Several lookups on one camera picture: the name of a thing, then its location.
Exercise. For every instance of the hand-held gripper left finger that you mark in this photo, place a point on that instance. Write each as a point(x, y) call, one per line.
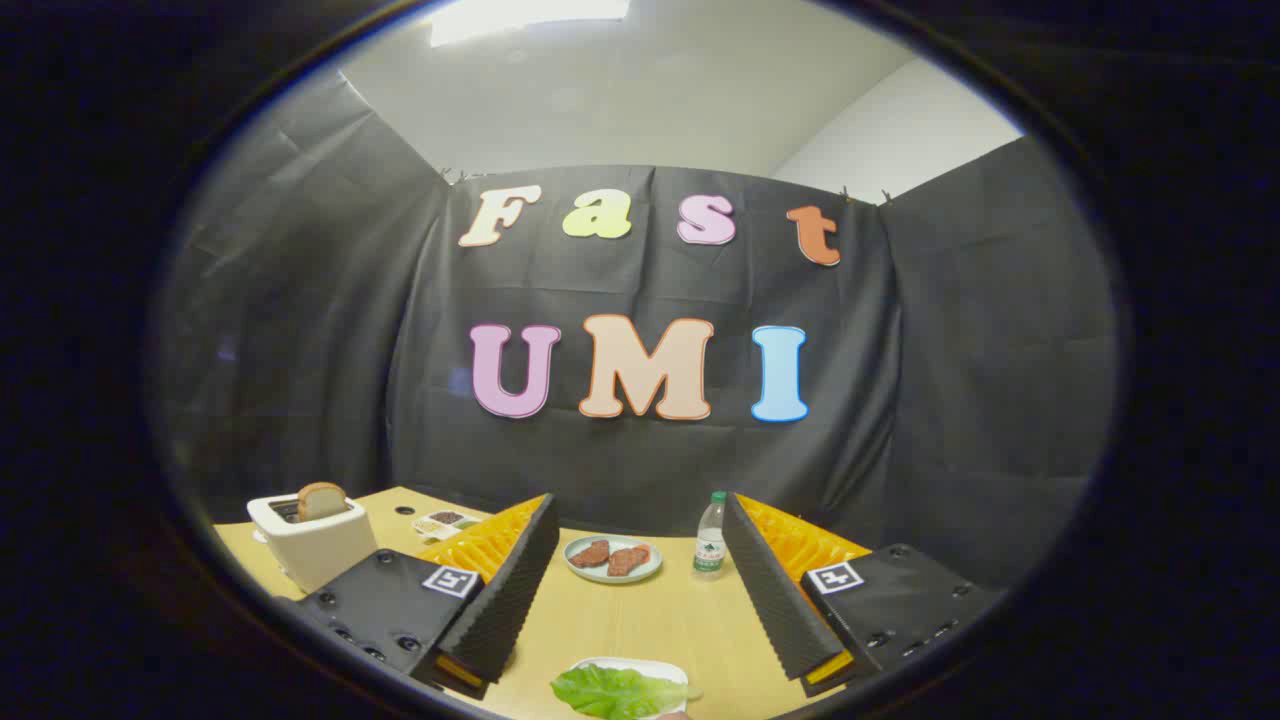
point(510, 590)

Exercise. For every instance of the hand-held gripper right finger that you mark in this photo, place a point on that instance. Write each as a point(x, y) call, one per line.
point(775, 590)

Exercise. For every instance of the green lettuce leaf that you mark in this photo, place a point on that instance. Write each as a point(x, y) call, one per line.
point(615, 695)

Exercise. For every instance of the pale green plate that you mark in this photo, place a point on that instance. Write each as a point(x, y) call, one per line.
point(582, 574)

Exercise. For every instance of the clear plastic water bottle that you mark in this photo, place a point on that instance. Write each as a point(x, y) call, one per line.
point(710, 545)

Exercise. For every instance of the brown meat slice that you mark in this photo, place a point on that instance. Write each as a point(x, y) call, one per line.
point(628, 560)
point(590, 553)

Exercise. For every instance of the white divided seasoning dish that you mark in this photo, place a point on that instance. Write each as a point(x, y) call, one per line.
point(445, 519)

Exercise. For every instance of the white plate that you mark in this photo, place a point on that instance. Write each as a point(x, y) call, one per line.
point(640, 667)

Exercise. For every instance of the white toaster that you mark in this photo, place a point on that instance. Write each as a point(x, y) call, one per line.
point(320, 555)

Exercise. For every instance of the toast bread slice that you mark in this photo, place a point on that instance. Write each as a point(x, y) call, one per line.
point(322, 500)

